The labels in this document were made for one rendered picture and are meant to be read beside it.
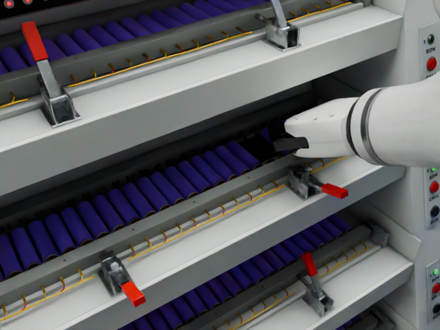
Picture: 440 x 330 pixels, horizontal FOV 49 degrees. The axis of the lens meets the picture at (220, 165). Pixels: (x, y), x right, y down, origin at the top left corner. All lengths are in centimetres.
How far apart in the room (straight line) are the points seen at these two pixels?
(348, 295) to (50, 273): 44
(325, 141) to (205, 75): 15
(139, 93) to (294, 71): 19
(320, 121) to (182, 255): 22
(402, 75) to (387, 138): 23
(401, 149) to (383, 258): 38
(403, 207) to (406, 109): 35
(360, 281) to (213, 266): 29
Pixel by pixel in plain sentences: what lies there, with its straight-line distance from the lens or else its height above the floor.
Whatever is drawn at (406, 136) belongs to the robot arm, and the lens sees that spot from 48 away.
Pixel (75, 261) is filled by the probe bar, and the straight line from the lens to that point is 56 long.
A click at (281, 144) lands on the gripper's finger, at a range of 60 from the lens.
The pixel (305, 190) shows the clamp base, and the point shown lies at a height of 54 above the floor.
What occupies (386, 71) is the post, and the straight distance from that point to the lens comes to 74.
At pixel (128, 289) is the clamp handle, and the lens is 50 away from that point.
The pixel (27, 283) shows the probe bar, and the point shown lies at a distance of 56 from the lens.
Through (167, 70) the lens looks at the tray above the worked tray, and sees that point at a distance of 54.
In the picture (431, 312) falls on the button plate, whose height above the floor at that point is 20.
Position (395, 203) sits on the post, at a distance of 82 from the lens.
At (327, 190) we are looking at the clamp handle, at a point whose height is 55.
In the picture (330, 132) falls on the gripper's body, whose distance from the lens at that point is 54.
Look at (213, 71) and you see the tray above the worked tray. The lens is 53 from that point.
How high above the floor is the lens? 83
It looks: 23 degrees down
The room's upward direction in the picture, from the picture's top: 12 degrees counter-clockwise
